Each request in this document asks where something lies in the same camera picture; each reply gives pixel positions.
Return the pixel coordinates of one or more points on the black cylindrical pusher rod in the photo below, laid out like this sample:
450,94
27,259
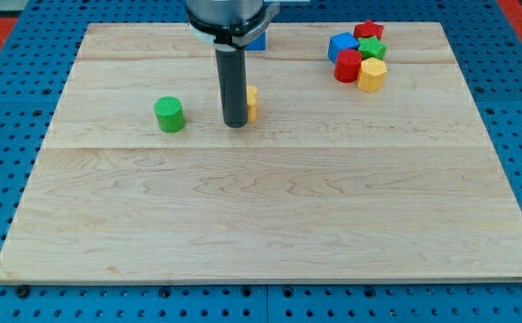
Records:
231,67

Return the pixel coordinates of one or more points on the yellow hexagon block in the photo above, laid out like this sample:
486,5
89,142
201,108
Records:
372,75

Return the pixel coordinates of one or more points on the red star block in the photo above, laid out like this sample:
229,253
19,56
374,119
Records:
368,29

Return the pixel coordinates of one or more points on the green cylinder block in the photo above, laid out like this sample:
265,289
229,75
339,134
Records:
169,114

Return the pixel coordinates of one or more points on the green star block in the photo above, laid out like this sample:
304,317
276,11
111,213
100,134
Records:
372,47

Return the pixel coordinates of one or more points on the red cylinder block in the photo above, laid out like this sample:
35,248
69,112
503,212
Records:
347,65

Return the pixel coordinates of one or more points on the blue block behind arm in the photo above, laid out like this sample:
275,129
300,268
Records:
259,44

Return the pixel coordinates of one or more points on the light wooden board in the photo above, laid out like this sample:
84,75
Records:
330,185

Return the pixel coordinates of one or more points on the blue cube block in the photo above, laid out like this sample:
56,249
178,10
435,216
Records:
339,42

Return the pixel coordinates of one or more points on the yellow heart block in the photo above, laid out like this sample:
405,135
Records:
252,102

